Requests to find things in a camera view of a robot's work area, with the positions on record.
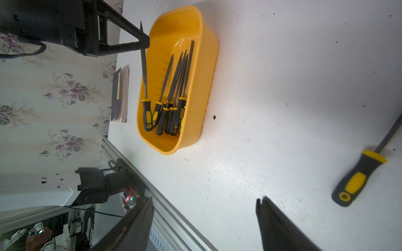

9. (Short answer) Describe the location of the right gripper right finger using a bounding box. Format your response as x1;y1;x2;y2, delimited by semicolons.
255;196;320;251

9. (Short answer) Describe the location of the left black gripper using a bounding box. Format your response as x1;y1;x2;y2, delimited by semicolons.
75;1;150;57

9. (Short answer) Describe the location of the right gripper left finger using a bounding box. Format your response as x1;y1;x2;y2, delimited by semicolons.
91;197;154;251

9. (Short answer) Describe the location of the yellow plastic storage tray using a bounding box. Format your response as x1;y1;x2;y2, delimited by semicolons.
137;6;218;155

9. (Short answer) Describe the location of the yellow-black file tool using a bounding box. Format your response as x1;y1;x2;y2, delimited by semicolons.
331;116;402;207
139;21;153;132
170;54;188;136
157;53;183;136
152;55;174;128
176;40;195;128
165;51;187;135

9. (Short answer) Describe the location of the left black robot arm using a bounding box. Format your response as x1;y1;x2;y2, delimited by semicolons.
1;1;150;57

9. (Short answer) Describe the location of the dark blue notebook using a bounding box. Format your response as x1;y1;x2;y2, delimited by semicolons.
111;65;129;123

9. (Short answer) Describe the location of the aluminium mounting rail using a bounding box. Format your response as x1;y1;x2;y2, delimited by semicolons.
0;136;217;251

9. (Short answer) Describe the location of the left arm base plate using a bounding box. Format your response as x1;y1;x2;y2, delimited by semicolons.
71;158;145;209

